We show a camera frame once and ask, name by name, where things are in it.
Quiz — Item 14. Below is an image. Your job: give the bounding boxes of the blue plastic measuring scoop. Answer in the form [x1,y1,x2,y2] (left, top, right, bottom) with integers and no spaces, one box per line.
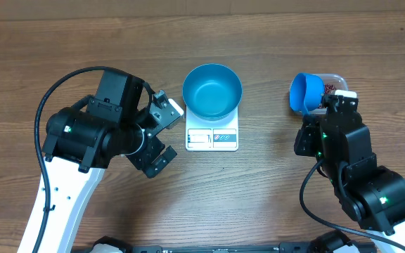
[289,73,325,115]

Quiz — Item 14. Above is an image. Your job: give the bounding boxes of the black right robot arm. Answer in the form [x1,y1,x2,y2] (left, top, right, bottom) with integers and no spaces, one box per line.
[294,95,405,252]

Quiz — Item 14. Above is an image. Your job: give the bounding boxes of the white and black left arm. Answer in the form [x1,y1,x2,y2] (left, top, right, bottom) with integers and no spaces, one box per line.
[19,66,184,252]

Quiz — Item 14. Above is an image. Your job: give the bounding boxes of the white digital kitchen scale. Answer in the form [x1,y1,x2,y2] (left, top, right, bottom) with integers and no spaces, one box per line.
[185,108,239,152]

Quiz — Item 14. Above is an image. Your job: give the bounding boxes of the teal blue bowl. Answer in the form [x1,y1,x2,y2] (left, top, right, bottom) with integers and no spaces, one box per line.
[182,63,243,121]

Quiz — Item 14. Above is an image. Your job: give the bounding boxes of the red adzuki beans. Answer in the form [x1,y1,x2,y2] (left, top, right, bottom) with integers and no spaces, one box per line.
[319,83,337,109]

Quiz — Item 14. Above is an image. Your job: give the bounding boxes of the clear plastic food container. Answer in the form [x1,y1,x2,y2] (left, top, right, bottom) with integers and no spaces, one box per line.
[289,73,349,115]

